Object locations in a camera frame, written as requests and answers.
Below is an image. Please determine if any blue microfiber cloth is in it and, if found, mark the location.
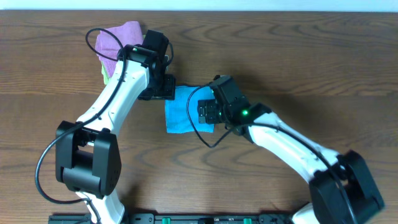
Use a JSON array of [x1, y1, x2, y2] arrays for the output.
[[165, 86, 215, 134]]

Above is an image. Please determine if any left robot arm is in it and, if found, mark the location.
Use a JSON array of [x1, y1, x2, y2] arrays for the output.
[[55, 59, 175, 223]]

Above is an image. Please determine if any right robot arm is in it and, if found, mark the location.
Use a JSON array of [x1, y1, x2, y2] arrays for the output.
[[197, 100, 385, 223]]

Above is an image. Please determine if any folded green cloth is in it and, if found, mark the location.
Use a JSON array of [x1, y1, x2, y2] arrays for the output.
[[101, 61, 109, 85]]

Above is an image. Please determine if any folded purple cloth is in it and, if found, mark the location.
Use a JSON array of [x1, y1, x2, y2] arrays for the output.
[[95, 21, 143, 79]]

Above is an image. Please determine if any right black cable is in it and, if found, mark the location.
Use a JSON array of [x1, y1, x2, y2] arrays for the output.
[[186, 84, 358, 224]]

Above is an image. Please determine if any black cable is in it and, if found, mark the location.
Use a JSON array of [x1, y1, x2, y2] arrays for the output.
[[34, 27, 127, 205], [186, 84, 358, 224]]

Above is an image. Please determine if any left black cable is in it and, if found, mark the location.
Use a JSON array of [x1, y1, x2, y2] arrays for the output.
[[34, 27, 127, 205]]

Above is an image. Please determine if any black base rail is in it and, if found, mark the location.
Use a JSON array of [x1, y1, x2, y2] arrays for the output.
[[47, 213, 293, 224]]

